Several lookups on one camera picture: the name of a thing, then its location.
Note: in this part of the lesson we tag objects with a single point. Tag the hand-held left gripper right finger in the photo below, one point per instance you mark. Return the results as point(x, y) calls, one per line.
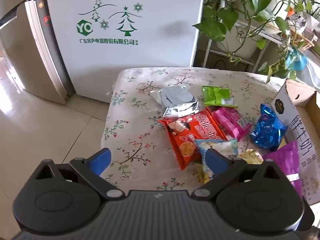
point(215, 162)

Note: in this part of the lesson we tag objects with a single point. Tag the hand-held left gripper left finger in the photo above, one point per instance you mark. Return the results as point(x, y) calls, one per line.
point(101, 160)

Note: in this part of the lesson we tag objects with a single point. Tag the pale yellow snack packet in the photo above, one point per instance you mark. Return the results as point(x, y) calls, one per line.
point(201, 173)

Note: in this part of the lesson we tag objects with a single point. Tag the light blue snack packet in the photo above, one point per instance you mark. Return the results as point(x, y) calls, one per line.
point(222, 146)

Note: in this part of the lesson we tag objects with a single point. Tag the orange-red snack packet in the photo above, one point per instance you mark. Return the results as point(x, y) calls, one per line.
point(190, 135)

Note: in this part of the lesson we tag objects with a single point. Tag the pink snack packet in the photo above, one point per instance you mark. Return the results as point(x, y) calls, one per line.
point(230, 122)

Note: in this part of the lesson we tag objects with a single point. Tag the blue foil snack packet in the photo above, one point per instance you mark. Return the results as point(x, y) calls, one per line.
point(267, 127)

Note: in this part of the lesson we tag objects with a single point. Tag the green snack packet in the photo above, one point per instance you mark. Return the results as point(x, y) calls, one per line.
point(216, 95)

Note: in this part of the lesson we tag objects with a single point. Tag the purple snack packet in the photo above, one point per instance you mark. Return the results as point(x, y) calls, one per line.
point(285, 157)

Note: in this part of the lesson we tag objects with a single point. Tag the silver snack packet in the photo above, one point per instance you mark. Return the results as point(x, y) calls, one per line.
point(177, 100)

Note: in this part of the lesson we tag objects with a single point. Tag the cardboard box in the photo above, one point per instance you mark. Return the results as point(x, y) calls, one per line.
point(300, 130)

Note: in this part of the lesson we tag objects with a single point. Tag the white chest freezer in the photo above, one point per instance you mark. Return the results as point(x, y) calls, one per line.
point(155, 42)

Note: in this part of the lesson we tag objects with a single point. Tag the grey refrigerator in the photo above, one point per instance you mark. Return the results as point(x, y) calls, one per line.
point(25, 55)

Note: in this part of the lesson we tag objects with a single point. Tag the white metal plant stand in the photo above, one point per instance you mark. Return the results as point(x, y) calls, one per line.
point(260, 33)

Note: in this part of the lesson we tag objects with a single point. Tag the pothos plant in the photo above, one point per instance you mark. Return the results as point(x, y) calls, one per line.
point(225, 17)

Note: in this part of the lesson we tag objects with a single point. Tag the wicker basket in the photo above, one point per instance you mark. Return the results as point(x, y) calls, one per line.
point(300, 38)

